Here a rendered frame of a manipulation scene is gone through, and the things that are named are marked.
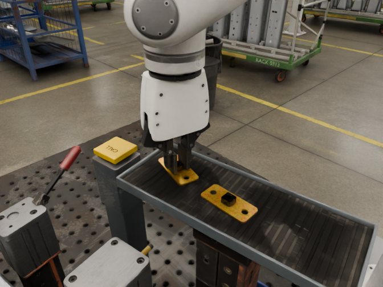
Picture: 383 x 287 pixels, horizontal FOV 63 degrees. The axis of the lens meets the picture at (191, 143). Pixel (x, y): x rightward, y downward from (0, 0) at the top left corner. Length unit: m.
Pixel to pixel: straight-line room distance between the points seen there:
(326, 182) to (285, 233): 2.09
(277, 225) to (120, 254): 0.23
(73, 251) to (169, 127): 0.69
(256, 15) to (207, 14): 4.30
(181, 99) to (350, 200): 2.09
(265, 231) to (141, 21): 0.30
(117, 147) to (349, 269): 0.43
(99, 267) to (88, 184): 0.83
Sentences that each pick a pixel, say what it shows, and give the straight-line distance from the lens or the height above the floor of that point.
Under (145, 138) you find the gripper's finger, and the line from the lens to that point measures 0.47.
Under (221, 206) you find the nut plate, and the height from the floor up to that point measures 1.16.
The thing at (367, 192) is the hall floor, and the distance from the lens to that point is 2.58.
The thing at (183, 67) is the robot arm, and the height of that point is 1.35.
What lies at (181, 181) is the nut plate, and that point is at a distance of 0.51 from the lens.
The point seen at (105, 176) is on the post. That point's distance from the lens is 0.63.
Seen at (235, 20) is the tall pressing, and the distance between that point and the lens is 4.80.
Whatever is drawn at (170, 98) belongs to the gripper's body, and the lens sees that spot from 0.44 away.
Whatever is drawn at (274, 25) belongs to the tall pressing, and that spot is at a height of 0.59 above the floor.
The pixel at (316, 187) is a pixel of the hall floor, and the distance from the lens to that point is 2.47.
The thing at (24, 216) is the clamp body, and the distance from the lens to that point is 0.67.
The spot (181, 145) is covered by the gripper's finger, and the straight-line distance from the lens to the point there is 0.52.
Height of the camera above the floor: 1.49
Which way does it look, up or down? 32 degrees down
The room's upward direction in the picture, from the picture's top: straight up
